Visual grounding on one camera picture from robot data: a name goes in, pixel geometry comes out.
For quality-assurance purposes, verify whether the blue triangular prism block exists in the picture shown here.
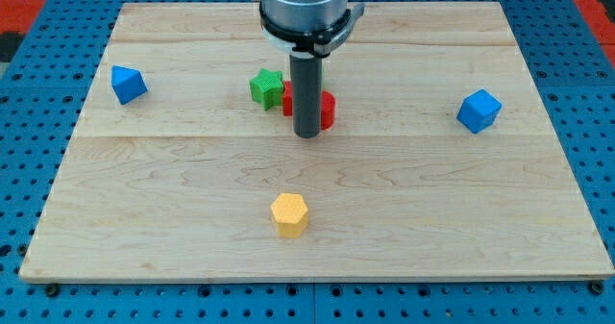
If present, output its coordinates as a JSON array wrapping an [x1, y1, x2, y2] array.
[[111, 65, 147, 105]]

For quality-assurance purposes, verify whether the blue cube block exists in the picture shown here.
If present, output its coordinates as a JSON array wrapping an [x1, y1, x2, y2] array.
[[456, 89, 503, 134]]

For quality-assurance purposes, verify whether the green star block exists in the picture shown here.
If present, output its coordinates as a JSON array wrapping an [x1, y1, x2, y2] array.
[[249, 68, 284, 111]]

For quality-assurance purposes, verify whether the black clamp ring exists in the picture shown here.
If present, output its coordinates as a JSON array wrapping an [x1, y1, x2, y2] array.
[[258, 2, 366, 59]]

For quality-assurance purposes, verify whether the wooden board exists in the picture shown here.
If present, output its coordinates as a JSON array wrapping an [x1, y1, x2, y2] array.
[[19, 2, 614, 284]]

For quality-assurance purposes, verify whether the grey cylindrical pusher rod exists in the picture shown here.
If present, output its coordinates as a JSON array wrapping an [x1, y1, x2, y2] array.
[[289, 56, 322, 138]]

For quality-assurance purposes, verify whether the yellow hexagon block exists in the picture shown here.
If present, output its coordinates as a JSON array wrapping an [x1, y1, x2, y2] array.
[[270, 193, 309, 238]]

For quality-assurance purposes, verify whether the red block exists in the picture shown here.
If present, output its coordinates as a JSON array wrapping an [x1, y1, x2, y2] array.
[[283, 81, 336, 130]]

